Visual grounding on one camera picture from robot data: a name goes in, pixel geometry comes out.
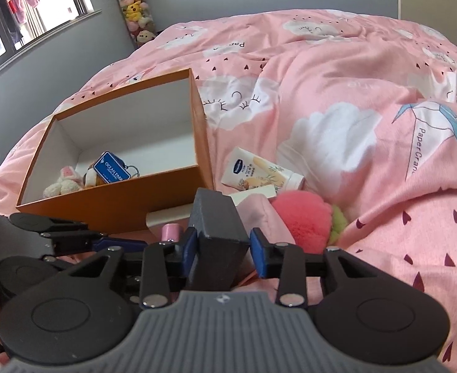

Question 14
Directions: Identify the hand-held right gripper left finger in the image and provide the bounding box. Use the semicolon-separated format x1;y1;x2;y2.
59;228;199;309

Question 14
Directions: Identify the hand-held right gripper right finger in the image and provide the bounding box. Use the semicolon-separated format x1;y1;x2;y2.
250;228;386;307

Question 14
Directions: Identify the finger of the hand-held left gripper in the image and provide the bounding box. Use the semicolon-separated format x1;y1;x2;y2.
40;230;148;256
10;212;90;237

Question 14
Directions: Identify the dark grey textured case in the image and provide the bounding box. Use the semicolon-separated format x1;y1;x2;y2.
187;187;251;292

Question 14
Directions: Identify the orange cardboard box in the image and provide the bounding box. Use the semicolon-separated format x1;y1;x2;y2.
16;68;214;234

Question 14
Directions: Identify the pink cloth pouch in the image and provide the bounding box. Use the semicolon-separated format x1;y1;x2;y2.
234;194;296;250

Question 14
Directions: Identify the pink plush fruit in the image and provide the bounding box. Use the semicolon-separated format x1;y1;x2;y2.
271;191;349;254

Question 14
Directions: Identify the cream hand cream tube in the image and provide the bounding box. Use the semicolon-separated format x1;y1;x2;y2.
221;147;306;193

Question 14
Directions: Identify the small pink tube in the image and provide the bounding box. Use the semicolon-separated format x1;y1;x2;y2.
162;223;181;244

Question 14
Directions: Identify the white bunny plush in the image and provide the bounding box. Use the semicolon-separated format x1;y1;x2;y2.
43;166;85;198

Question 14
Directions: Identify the pink printed blanket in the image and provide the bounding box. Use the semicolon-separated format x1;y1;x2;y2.
0;8;457;373

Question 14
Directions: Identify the window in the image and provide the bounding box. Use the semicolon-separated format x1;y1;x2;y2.
0;0;97;71

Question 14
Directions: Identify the column of plush toys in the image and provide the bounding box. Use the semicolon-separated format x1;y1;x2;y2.
104;0;159;47

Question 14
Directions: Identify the blue keychain tag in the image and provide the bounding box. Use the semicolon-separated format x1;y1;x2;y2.
94;151;139;186

